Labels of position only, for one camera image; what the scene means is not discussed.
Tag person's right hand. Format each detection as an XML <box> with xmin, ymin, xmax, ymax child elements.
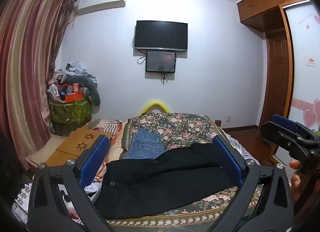
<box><xmin>289</xmin><ymin>160</ymin><xmax>303</xmax><ymax>200</ymax></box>

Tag flat cardboard sheet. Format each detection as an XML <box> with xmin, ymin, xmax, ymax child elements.
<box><xmin>25</xmin><ymin>136</ymin><xmax>72</xmax><ymax>165</ymax></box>

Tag black monitor cable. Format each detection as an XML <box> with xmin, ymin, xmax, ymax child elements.
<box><xmin>160</xmin><ymin>71</ymin><xmax>176</xmax><ymax>86</ymax></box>

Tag small black wall monitor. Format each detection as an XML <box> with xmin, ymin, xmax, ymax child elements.
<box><xmin>146</xmin><ymin>51</ymin><xmax>177</xmax><ymax>73</ymax></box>

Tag striped bed sheet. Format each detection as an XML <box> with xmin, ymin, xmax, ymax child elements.
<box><xmin>85</xmin><ymin>118</ymin><xmax>129</xmax><ymax>184</ymax></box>

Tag wardrobe door with hearts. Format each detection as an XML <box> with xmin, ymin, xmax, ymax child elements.
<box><xmin>282</xmin><ymin>0</ymin><xmax>320</xmax><ymax>134</ymax></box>

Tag paper clutter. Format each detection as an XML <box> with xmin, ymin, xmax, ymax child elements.
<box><xmin>11</xmin><ymin>182</ymin><xmax>84</xmax><ymax>226</ymax></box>

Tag striped pink curtain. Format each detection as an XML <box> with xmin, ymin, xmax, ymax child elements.
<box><xmin>0</xmin><ymin>0</ymin><xmax>77</xmax><ymax>170</ymax></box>

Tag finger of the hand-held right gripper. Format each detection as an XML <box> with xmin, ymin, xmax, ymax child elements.
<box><xmin>272</xmin><ymin>114</ymin><xmax>313</xmax><ymax>135</ymax></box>
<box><xmin>259</xmin><ymin>121</ymin><xmax>304</xmax><ymax>159</ymax></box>

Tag grey plush pillow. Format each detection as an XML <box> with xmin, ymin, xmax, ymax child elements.
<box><xmin>66</xmin><ymin>74</ymin><xmax>101</xmax><ymax>106</ymax></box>

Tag blue jeans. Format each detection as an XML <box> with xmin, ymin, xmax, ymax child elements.
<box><xmin>124</xmin><ymin>128</ymin><xmax>166</xmax><ymax>160</ymax></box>

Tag orange box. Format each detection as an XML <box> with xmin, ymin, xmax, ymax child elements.
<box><xmin>64</xmin><ymin>93</ymin><xmax>84</xmax><ymax>103</ymax></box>

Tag floral blanket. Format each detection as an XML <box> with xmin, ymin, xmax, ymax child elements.
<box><xmin>104</xmin><ymin>112</ymin><xmax>265</xmax><ymax>232</ymax></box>

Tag black wall television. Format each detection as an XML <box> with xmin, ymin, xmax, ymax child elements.
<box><xmin>134</xmin><ymin>20</ymin><xmax>188</xmax><ymax>52</ymax></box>

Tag green patterned storage box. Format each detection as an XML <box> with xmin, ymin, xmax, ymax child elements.
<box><xmin>49</xmin><ymin>97</ymin><xmax>92</xmax><ymax>125</ymax></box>

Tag white printed bed sheet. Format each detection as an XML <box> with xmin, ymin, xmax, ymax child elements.
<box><xmin>224</xmin><ymin>132</ymin><xmax>252</xmax><ymax>161</ymax></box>

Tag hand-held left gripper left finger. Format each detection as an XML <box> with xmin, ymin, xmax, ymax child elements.
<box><xmin>27</xmin><ymin>134</ymin><xmax>118</xmax><ymax>232</ymax></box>

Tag pile of clothes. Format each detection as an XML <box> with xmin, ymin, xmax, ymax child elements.
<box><xmin>46</xmin><ymin>61</ymin><xmax>101</xmax><ymax>106</ymax></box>

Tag wooden lap desk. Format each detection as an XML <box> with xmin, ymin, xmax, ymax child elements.
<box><xmin>46</xmin><ymin>128</ymin><xmax>113</xmax><ymax>168</ymax></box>

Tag brown wooden door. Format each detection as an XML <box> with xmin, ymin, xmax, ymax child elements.
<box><xmin>260</xmin><ymin>28</ymin><xmax>294</xmax><ymax>132</ymax></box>

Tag yellow curved cushion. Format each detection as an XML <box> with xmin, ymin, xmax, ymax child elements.
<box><xmin>139</xmin><ymin>99</ymin><xmax>171</xmax><ymax>115</ymax></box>

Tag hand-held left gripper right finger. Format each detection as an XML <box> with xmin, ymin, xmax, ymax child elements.
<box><xmin>211</xmin><ymin>136</ymin><xmax>294</xmax><ymax>232</ymax></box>

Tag black pants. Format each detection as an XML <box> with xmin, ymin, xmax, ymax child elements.
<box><xmin>94</xmin><ymin>143</ymin><xmax>242</xmax><ymax>219</ymax></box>

